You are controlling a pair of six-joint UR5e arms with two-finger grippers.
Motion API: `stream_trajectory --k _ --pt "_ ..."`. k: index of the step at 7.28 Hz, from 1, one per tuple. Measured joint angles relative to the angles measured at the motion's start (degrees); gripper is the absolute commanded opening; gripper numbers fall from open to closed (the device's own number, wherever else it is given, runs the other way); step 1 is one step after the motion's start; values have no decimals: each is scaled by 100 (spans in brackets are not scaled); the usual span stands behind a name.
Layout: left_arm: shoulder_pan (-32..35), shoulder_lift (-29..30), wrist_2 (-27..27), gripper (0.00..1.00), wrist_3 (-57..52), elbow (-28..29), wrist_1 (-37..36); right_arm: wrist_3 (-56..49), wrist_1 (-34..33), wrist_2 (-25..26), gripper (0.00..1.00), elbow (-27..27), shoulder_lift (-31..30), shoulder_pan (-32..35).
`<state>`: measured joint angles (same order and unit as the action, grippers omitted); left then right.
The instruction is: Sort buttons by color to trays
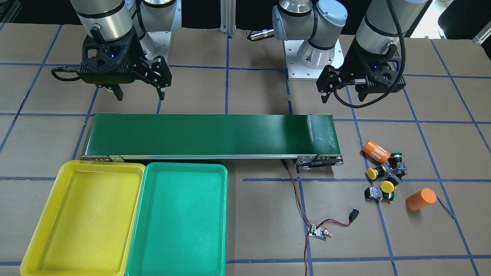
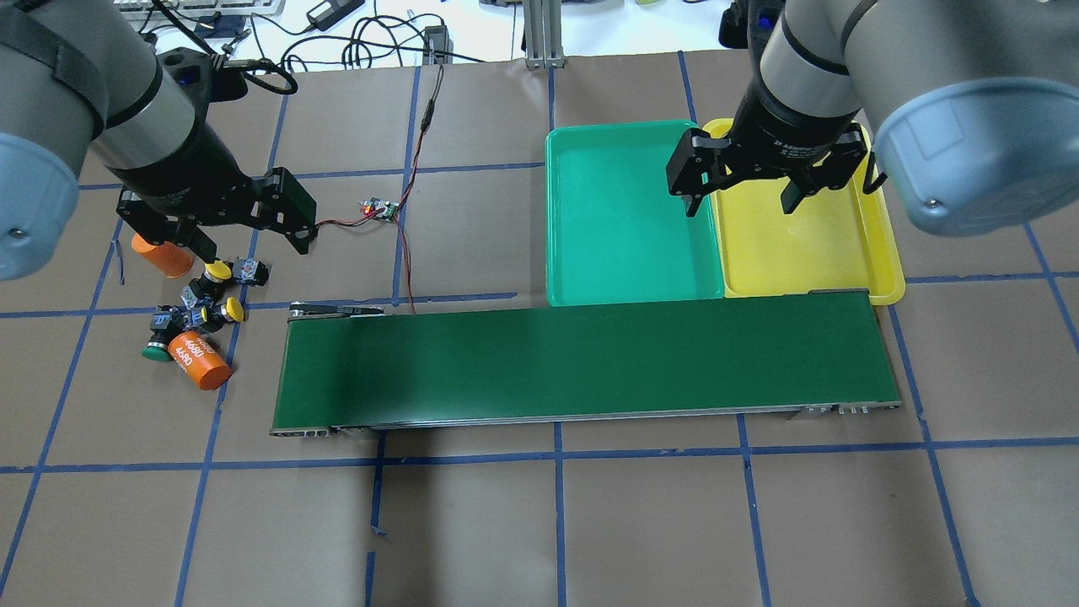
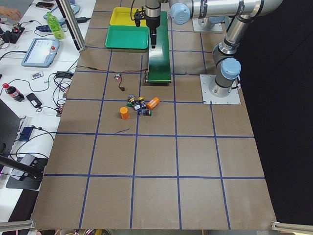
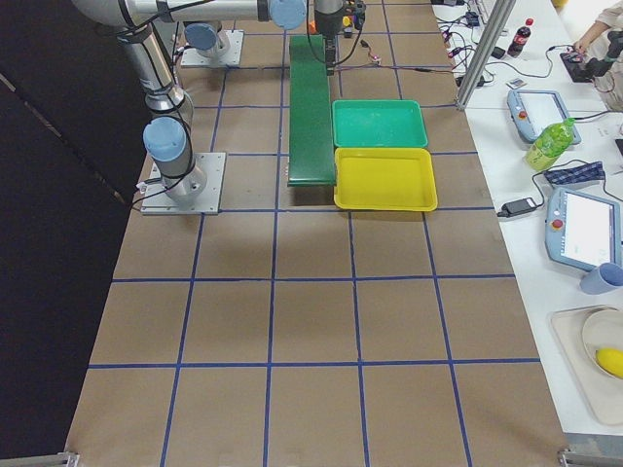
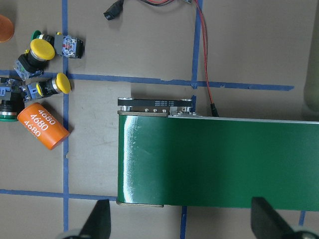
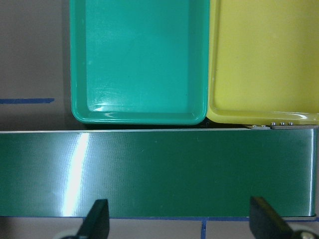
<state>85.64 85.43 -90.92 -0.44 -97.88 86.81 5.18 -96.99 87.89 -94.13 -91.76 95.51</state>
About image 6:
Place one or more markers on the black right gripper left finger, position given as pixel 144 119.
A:
pixel 97 223

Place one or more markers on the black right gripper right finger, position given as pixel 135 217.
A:
pixel 265 223

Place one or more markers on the yellow plastic tray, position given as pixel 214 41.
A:
pixel 264 62

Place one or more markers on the green conveyor belt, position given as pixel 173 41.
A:
pixel 158 173

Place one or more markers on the green plastic tray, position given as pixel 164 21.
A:
pixel 139 61

